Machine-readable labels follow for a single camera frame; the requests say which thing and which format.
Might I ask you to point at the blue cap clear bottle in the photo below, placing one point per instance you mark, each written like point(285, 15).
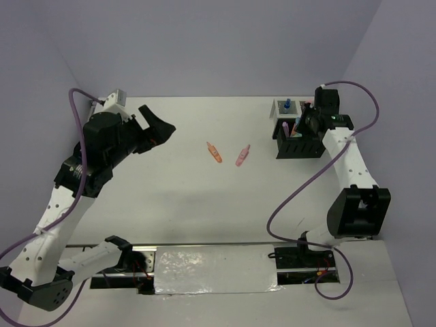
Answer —
point(287, 106)

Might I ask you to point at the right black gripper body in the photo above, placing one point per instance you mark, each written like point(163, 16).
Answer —
point(306, 124)

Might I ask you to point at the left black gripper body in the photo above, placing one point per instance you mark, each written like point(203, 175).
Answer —
point(145, 139)

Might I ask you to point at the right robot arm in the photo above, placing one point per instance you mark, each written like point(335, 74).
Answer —
point(361, 205)

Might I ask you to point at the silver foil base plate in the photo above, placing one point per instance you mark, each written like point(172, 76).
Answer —
point(221, 269)

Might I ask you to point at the pink highlighter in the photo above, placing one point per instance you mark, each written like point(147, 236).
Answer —
point(242, 156)

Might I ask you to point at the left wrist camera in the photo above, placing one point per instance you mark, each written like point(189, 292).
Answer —
point(115, 102)

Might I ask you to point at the purple highlighter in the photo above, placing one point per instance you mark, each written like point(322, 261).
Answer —
point(286, 129)

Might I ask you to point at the black slotted organizer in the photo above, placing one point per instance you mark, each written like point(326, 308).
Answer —
point(304, 147)

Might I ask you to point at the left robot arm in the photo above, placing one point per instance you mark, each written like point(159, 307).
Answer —
point(39, 275)

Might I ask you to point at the white two-cell organizer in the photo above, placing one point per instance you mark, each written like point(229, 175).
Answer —
point(276, 111)

